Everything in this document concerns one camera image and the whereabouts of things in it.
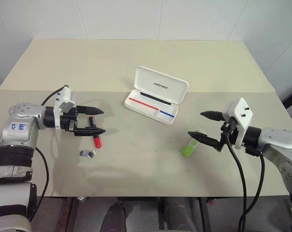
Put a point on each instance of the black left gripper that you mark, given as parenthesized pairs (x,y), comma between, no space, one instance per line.
(68,120)

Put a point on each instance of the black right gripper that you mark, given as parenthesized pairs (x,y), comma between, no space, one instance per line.
(233,124)

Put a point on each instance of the red and black marker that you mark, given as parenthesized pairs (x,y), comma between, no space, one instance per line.
(97,142)

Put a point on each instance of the green eraser box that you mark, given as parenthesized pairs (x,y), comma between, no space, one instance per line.
(188,149)

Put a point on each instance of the small black binder clip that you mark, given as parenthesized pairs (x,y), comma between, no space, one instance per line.
(86,154)

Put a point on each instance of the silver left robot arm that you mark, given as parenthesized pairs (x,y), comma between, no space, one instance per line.
(22,125)

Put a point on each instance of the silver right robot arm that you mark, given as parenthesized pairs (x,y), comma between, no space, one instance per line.
(276,142)

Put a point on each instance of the white pencil case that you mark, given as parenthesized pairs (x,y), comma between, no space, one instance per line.
(160,82)

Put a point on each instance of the small red clamp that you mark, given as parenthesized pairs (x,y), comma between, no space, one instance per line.
(210,200)

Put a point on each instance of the grey rounded shape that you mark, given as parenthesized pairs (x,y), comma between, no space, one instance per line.
(177,215)

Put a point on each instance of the dark rounded shape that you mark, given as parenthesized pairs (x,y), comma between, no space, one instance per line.
(115,217)

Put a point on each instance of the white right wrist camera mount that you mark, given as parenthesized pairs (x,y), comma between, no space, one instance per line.
(242,125)

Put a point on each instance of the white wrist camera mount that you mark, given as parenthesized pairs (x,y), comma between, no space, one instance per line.
(242,125)
(63,99)

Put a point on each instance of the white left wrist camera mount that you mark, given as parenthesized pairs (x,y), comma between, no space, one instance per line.
(63,99)

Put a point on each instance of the small metal bracket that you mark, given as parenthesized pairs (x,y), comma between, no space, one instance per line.
(82,199)

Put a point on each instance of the dark brown frame beam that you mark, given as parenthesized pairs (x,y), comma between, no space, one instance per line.
(68,215)

